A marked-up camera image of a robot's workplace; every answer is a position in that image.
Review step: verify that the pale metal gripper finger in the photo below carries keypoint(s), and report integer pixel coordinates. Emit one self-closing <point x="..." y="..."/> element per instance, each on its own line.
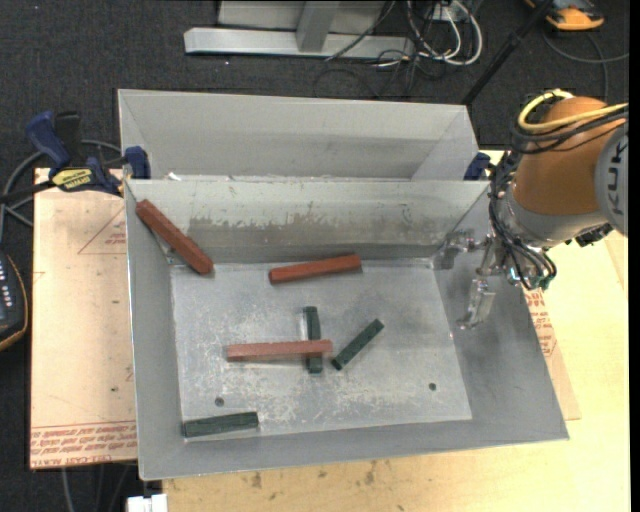
<point x="452" y="250"/>
<point x="479" y="302"/>

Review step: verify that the dark green flat block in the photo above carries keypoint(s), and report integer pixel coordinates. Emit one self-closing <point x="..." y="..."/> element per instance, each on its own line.
<point x="313" y="325"/>
<point x="220" y="425"/>
<point x="358" y="345"/>

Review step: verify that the red-brown flat block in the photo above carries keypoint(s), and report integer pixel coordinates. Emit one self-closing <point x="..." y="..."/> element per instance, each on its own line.
<point x="275" y="350"/>
<point x="175" y="237"/>
<point x="315" y="269"/>

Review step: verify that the grey metal bin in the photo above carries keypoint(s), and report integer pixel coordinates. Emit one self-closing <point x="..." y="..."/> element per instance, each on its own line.
<point x="310" y="320"/>

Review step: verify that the brown cardboard board red print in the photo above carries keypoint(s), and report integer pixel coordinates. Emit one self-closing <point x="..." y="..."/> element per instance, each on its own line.
<point x="80" y="310"/>

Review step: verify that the black cylinder on white bracket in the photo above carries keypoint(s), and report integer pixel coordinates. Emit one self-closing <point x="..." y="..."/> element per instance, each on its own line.
<point x="593" y="235"/>

